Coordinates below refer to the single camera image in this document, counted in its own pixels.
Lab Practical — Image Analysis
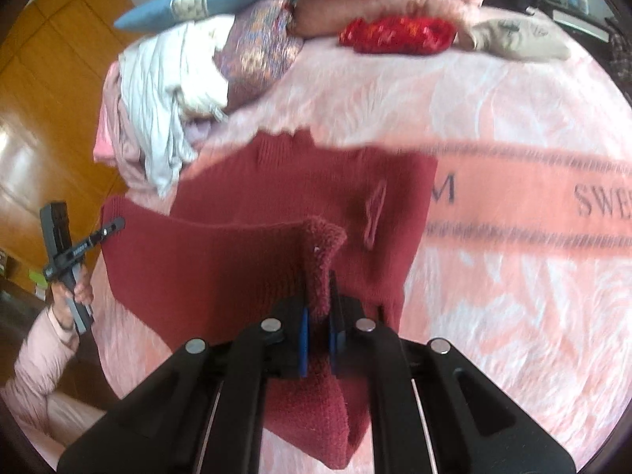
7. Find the mauve garment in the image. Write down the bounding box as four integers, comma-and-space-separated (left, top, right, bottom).
103, 59, 198, 193

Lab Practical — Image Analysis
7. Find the white striped garment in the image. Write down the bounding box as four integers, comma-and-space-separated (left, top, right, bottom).
118, 22, 208, 198

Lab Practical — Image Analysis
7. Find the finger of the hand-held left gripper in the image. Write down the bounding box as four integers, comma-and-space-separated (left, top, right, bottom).
98, 216, 126, 245

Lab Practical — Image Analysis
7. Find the dark side desk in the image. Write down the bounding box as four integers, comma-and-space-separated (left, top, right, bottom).
538, 0, 623, 43

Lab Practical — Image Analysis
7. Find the dark red knit sweater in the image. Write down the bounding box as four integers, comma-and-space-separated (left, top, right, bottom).
100, 128, 439, 471

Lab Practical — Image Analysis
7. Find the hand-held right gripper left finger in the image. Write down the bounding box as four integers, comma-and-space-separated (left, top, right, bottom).
56, 296, 310, 474

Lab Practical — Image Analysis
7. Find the red patterned pouch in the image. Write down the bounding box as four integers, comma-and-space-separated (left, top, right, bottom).
338, 16, 457, 55

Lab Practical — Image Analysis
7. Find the person's left hand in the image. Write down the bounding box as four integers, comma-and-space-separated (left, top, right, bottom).
52, 268, 95, 332

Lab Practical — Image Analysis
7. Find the cream white garment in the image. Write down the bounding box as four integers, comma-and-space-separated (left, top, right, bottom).
170, 15, 238, 122

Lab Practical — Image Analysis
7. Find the beige hot water bottle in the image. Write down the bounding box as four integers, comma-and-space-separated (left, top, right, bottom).
457, 12, 571, 62

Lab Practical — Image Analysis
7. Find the purple patterned pillow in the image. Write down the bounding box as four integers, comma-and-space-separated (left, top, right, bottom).
214, 0, 304, 109

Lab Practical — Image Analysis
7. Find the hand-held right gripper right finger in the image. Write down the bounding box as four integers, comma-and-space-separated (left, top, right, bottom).
328, 271, 576, 474

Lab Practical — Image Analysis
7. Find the pink printed blanket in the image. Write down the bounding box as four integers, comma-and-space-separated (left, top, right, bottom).
91, 10, 632, 474

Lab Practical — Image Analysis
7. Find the person's left forearm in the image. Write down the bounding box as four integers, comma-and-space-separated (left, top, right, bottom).
0, 306, 107, 460

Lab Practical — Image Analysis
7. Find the bright pink garment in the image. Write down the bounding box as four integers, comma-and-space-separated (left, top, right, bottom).
93, 109, 122, 164

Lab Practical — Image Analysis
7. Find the blue pillow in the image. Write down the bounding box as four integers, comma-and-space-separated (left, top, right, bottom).
113, 0, 265, 30

